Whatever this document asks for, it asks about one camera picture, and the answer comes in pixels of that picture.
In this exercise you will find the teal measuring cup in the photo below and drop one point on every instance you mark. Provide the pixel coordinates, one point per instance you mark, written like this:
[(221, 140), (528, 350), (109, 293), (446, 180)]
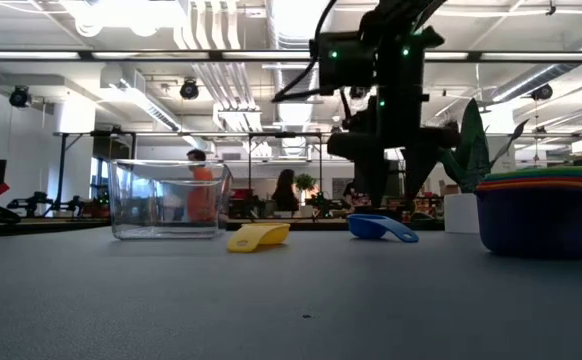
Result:
[(571, 177)]

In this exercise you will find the purple measuring cup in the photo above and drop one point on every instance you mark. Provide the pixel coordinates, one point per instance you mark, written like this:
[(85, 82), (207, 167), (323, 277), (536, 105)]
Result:
[(536, 225)]

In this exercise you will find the potted plant in white pot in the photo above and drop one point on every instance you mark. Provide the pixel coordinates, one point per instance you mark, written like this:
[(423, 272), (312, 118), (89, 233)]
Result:
[(461, 215)]

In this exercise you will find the blue measuring cup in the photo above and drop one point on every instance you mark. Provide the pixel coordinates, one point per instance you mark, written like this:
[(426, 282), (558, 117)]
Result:
[(371, 226)]

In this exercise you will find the black background robot arm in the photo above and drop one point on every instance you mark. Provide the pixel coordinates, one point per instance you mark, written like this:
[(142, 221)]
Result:
[(36, 202)]

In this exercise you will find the clear plastic basket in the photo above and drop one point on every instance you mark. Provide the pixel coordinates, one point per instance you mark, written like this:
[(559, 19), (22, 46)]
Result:
[(121, 200)]

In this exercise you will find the white ceiling duct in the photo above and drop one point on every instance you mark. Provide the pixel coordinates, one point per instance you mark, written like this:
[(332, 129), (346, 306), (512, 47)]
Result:
[(221, 85)]

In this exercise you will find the green measuring cup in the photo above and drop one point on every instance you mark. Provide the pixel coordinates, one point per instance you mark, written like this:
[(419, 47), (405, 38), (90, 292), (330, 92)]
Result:
[(571, 172)]

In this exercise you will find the background green plant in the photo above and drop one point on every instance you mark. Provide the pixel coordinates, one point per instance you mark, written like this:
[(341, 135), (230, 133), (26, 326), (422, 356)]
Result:
[(305, 182)]

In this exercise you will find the yellow measuring cup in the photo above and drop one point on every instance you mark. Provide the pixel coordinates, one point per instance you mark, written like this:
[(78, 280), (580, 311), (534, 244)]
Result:
[(261, 235)]

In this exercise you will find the person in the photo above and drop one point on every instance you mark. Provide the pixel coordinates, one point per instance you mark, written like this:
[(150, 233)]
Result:
[(201, 195), (285, 192)]

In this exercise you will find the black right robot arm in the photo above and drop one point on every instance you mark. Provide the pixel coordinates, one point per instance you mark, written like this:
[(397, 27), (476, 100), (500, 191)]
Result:
[(398, 60)]

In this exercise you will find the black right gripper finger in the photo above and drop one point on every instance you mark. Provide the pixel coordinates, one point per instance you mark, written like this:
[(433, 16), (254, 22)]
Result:
[(375, 180), (415, 170)]

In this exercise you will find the orange measuring cup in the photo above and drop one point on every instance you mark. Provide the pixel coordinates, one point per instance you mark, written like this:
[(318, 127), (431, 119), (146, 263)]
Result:
[(571, 187)]

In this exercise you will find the black hanging spotlight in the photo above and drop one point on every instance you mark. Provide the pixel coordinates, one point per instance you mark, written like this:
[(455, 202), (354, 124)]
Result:
[(19, 97), (189, 90), (542, 92)]

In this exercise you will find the red measuring cup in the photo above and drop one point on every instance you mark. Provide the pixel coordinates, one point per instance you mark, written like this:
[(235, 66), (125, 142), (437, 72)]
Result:
[(571, 181)]

